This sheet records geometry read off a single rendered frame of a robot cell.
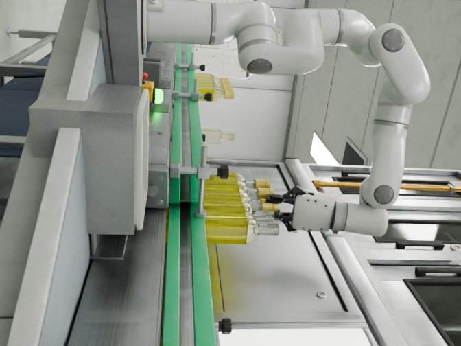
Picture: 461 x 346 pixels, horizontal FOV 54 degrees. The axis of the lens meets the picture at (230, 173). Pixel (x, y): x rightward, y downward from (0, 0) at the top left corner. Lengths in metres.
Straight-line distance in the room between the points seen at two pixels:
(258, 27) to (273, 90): 6.16
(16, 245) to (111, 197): 0.17
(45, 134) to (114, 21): 0.26
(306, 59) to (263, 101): 6.18
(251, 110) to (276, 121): 0.46
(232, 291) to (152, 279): 0.32
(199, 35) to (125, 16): 0.26
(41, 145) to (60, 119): 0.06
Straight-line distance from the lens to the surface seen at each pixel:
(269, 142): 7.49
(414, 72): 1.13
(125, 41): 0.91
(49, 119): 0.75
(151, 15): 1.08
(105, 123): 0.74
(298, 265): 1.21
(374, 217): 1.18
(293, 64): 1.08
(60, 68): 0.92
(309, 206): 1.16
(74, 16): 1.04
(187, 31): 1.08
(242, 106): 7.22
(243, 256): 1.20
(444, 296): 1.34
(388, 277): 1.33
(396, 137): 1.17
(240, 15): 1.11
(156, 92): 1.35
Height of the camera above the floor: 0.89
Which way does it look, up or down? 7 degrees up
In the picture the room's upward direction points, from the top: 92 degrees clockwise
